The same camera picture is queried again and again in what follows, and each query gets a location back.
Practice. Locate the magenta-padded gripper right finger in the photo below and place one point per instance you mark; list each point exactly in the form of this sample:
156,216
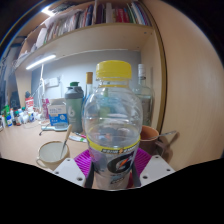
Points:
155,168

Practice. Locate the pink cup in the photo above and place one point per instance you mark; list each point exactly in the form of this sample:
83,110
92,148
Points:
45,107

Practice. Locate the dark green tall bottle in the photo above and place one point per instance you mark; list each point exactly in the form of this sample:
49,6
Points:
74,84

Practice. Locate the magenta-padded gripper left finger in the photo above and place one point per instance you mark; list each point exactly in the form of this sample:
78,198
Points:
70,170

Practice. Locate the metal spoon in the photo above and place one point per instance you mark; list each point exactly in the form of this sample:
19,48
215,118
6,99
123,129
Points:
66,138

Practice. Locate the clear glass liquor bottle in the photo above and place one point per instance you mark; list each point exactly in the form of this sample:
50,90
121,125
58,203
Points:
146,100

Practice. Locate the clear bottle with yellow cap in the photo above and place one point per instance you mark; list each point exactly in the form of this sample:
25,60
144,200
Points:
111,133

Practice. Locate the grey shaker bottle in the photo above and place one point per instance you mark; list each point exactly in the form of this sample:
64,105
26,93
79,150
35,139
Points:
74,110

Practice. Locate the red and white container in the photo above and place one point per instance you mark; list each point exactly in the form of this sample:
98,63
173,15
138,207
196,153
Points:
29,104

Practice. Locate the white bottle with blue label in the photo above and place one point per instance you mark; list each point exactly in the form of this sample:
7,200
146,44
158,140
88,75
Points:
9,121

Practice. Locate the blue bottle with tan cap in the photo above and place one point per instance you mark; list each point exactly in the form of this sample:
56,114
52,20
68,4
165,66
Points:
89,83

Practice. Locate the ceiling tube light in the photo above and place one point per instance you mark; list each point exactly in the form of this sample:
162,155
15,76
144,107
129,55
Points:
47,11

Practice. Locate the black pouch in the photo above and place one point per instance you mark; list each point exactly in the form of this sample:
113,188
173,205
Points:
14,100

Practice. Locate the white wall power strip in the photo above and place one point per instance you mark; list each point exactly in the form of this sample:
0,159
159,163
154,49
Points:
51,82

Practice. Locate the green box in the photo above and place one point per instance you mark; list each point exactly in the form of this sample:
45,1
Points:
6,110

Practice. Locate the cream ceramic mug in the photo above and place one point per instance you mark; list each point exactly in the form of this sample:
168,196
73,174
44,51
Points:
50,155

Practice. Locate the pale blue flat device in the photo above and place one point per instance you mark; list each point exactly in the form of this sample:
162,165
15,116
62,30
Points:
55,127

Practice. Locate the blue and white carton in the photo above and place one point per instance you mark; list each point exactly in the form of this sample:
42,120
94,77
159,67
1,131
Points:
57,113

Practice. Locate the wooden shelf unit with books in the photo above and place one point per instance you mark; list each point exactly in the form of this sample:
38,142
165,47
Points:
100,36

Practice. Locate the brown ceramic cup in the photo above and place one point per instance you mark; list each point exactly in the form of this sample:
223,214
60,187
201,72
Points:
148,140

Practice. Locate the under-shelf light bar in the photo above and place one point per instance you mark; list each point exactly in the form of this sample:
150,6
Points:
40,62

